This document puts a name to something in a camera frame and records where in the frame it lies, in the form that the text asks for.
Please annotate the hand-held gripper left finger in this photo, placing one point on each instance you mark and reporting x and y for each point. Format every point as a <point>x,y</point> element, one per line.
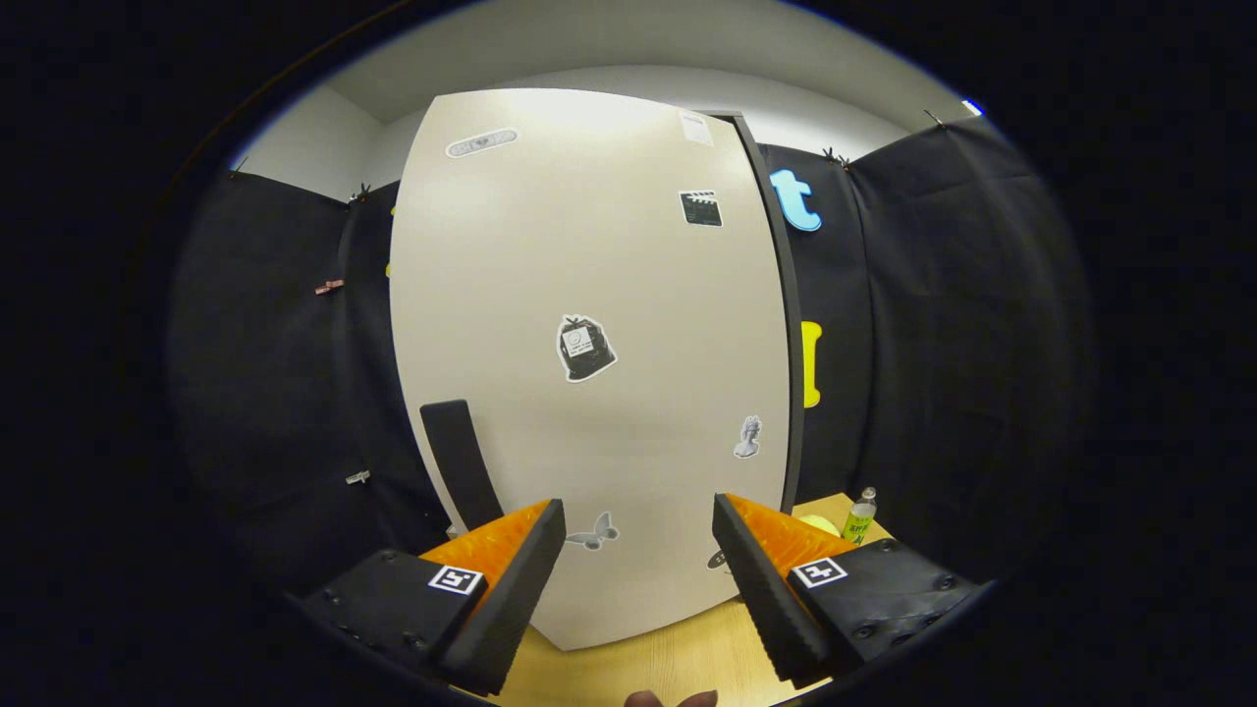
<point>516,589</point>

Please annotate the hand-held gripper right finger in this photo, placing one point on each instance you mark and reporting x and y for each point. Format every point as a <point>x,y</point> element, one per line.
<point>766,599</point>

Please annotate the beige shoe cabinet door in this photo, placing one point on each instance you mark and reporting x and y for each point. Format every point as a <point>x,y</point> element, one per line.
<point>589,412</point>

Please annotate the grey shoe cabinet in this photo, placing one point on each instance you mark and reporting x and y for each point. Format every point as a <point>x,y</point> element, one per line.
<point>786,324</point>

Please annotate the yellow green soft object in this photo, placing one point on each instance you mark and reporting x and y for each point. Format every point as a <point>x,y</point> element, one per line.
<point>820,523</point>

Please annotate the green label plastic bottle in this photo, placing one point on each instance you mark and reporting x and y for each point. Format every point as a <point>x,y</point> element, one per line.
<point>859,520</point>

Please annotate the black backdrop cloth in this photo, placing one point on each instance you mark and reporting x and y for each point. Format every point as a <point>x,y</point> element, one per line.
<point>933,344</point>

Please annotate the red clip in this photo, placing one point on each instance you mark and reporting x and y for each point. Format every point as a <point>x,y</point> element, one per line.
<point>329,287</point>

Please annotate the small ceiling light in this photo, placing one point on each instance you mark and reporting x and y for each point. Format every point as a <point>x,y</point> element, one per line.
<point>973,107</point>

